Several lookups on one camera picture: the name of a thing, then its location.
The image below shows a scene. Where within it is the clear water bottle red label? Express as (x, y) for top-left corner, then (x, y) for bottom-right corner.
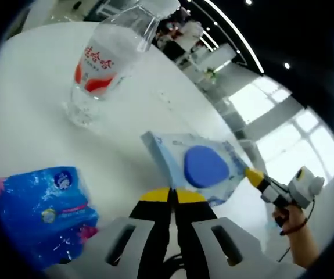
(60, 0), (182, 128)

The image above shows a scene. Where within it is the wet wipes pack blue lid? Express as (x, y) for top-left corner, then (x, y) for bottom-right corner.
(140, 130), (253, 208)

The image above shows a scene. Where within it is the white table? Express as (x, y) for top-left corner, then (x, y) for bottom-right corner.
(0, 22), (272, 279)

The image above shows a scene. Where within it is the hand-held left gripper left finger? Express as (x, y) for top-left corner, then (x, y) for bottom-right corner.
(46, 187), (172, 279)

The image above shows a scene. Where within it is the red cord bracelet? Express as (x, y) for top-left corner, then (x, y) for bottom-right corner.
(281, 217), (308, 236)

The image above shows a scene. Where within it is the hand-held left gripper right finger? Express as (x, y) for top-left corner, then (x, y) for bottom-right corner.
(174, 188), (304, 279)

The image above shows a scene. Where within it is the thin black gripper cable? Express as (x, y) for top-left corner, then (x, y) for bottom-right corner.
(276, 194), (317, 255)

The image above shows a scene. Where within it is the potted green plant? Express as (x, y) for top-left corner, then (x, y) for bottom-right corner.
(203, 66), (218, 81)

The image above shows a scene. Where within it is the blue tissue pack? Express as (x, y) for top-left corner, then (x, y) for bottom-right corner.
(0, 166), (100, 270)

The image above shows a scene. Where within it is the person's right hand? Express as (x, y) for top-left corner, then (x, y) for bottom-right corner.
(272, 203), (306, 236)

